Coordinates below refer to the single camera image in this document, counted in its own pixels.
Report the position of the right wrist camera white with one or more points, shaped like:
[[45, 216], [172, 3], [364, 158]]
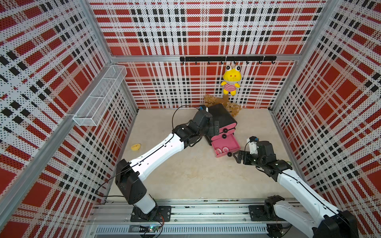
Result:
[[253, 140]]

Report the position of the white wire mesh basket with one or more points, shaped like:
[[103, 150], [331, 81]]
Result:
[[95, 106]]

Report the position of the black hook rail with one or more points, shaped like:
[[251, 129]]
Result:
[[229, 58]]

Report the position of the yellow frog plush toy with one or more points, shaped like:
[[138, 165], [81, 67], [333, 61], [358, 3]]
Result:
[[231, 78]]

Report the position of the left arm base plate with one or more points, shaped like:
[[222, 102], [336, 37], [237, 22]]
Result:
[[158, 214]]

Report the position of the small yellow foam piece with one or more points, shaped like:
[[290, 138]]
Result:
[[136, 147]]

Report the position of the pink drawer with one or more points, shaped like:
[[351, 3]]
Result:
[[229, 142], [224, 132]]

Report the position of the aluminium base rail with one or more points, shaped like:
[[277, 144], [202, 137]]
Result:
[[189, 218]]

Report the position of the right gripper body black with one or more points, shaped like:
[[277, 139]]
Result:
[[257, 160]]

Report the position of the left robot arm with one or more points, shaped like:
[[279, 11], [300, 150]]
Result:
[[130, 175]]

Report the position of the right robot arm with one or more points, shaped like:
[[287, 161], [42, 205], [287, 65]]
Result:
[[321, 219]]

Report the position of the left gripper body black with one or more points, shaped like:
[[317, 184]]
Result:
[[209, 131]]

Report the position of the black drawer cabinet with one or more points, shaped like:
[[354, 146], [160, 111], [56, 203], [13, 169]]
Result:
[[220, 114]]

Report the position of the brown teddy bear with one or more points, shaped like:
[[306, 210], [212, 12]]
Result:
[[232, 108]]

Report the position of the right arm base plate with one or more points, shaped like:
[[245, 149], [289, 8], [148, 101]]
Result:
[[259, 213]]

